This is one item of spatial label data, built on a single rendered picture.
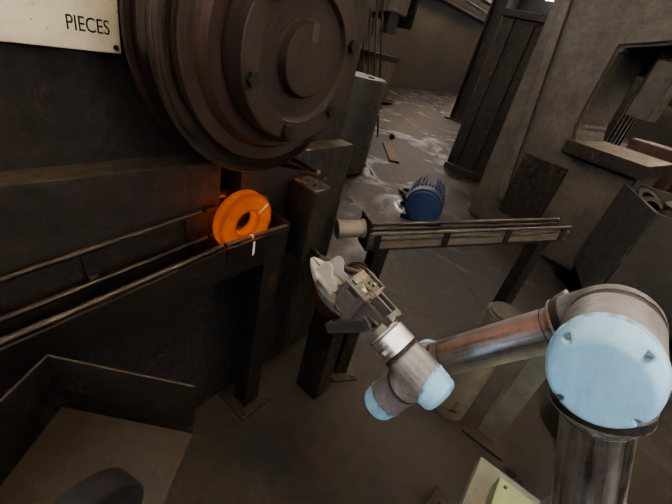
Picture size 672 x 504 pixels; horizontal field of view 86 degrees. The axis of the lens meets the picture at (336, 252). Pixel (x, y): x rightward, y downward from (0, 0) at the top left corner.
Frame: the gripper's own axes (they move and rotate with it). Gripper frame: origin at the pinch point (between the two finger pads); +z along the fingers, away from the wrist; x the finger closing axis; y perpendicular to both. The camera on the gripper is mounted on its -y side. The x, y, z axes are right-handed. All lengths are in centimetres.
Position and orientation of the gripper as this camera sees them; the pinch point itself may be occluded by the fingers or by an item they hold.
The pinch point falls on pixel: (314, 264)
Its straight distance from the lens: 76.0
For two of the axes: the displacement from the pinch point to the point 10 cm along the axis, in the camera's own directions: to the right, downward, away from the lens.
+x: -6.2, 2.9, -7.3
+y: 4.4, -6.4, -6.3
